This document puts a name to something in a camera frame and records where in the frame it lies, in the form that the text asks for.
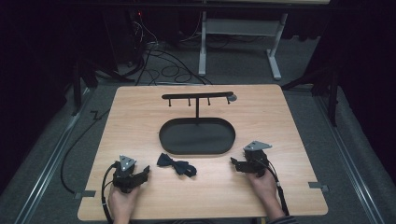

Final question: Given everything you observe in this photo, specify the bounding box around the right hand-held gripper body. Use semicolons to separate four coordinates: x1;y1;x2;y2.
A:
242;140;274;178

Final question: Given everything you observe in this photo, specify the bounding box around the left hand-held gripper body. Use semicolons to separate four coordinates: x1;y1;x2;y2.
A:
111;154;138;194

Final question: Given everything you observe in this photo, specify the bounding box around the person's left hand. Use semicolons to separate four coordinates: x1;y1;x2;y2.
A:
107;184;142;220

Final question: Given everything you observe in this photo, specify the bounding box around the person's right hand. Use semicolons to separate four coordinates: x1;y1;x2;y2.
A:
247;169;283;215

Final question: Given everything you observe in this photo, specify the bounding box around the dark navy bow tie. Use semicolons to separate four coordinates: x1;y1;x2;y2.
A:
156;152;198;178

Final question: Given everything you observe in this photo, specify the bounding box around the grey tape strip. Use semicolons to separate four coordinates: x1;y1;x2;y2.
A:
74;189;97;200
307;181;330;193

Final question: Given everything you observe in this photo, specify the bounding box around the black hook stand with tray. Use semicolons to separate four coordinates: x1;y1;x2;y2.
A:
158;91;238;156

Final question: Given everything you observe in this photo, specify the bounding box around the black tripod stand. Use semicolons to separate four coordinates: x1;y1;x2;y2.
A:
64;57;135;117
280;66;341;128

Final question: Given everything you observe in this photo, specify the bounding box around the left hand-held gripper cable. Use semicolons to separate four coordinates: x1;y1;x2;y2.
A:
100;161;120;224

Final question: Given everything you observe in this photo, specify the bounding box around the hand-held gripper cable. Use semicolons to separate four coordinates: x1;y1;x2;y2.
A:
263;160;291;217
100;161;120;224

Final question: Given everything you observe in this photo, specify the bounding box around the right hand-held gripper cable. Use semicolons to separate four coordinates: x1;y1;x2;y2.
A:
263;160;291;217

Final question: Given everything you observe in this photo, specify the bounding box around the black floor cable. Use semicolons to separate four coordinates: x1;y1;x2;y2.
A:
60;107;111;195

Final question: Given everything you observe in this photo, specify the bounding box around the aluminium floor rail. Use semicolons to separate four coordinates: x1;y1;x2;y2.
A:
313;92;388;224
13;88;92;224

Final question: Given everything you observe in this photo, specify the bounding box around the tangle of black cables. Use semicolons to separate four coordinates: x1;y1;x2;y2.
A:
123;11;214;87

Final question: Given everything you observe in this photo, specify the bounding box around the white metal table frame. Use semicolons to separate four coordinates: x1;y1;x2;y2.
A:
198;10;290;81

